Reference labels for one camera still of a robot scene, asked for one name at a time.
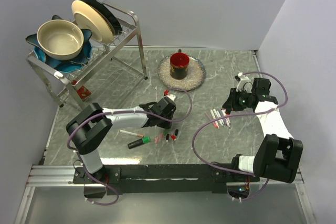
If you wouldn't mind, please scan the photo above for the pink cap white pen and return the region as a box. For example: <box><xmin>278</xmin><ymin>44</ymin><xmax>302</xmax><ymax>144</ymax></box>
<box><xmin>210</xmin><ymin>109</ymin><xmax>219</xmax><ymax>129</ymax></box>

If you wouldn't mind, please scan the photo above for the green cap black highlighter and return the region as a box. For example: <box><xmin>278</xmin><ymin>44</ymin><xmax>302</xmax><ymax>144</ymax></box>
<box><xmin>128</xmin><ymin>136</ymin><xmax>151</xmax><ymax>150</ymax></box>

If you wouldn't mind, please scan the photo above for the peach tip white pen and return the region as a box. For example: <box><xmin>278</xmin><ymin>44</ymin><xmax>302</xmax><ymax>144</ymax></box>
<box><xmin>119</xmin><ymin>130</ymin><xmax>144</xmax><ymax>138</ymax></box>

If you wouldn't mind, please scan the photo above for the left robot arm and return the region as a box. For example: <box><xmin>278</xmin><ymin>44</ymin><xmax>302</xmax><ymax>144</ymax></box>
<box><xmin>66</xmin><ymin>94</ymin><xmax>176</xmax><ymax>183</ymax></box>

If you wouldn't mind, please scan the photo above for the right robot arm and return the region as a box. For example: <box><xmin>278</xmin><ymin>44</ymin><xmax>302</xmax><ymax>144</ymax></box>
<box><xmin>222</xmin><ymin>73</ymin><xmax>303</xmax><ymax>183</ymax></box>

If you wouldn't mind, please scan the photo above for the speckled grey plate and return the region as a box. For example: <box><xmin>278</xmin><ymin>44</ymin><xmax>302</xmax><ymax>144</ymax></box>
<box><xmin>157</xmin><ymin>54</ymin><xmax>206</xmax><ymax>91</ymax></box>

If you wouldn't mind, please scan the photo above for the black red mug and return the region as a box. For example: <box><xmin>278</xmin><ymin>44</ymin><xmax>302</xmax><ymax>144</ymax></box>
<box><xmin>170</xmin><ymin>49</ymin><xmax>190</xmax><ymax>80</ymax></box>

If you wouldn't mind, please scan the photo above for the steel dish rack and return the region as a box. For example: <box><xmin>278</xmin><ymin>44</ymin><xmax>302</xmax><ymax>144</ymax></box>
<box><xmin>27</xmin><ymin>1</ymin><xmax>148</xmax><ymax>109</ymax></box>

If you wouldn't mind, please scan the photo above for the red sticker tag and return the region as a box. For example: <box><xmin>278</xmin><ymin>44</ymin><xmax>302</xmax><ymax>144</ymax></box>
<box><xmin>77</xmin><ymin>86</ymin><xmax>91</xmax><ymax>102</ymax></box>

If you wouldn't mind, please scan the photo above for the black plate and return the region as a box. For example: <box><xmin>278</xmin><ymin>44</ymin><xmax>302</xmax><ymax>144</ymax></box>
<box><xmin>80</xmin><ymin>0</ymin><xmax>123</xmax><ymax>35</ymax></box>

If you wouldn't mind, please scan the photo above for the blue star-shaped dish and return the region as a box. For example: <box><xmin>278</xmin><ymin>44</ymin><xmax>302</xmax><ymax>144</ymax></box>
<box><xmin>25</xmin><ymin>15</ymin><xmax>92</xmax><ymax>73</ymax></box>

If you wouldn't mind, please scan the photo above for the cream plate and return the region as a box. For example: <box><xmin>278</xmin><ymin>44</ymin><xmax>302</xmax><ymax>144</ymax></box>
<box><xmin>71</xmin><ymin>0</ymin><xmax>114</xmax><ymax>44</ymax></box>

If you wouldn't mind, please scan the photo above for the beige ceramic bowl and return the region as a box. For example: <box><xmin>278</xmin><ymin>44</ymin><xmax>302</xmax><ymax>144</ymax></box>
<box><xmin>36</xmin><ymin>19</ymin><xmax>84</xmax><ymax>61</ymax></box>

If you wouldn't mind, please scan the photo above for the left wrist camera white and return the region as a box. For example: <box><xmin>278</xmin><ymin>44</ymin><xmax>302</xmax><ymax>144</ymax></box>
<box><xmin>164</xmin><ymin>90</ymin><xmax>176</xmax><ymax>102</ymax></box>

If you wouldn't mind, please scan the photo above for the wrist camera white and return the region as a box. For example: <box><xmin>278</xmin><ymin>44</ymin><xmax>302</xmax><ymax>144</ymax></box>
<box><xmin>235</xmin><ymin>72</ymin><xmax>250</xmax><ymax>92</ymax></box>
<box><xmin>164</xmin><ymin>90</ymin><xmax>176</xmax><ymax>102</ymax></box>

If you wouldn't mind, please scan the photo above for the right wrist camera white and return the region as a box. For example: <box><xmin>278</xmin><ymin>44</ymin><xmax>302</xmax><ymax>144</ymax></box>
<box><xmin>235</xmin><ymin>72</ymin><xmax>250</xmax><ymax>92</ymax></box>

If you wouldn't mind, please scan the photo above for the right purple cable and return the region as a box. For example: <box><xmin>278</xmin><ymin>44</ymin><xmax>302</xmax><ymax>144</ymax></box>
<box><xmin>193</xmin><ymin>71</ymin><xmax>288</xmax><ymax>201</ymax></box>

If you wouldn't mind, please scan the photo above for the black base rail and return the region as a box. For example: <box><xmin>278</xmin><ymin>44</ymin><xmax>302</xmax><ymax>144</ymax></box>
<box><xmin>73</xmin><ymin>163</ymin><xmax>260</xmax><ymax>199</ymax></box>

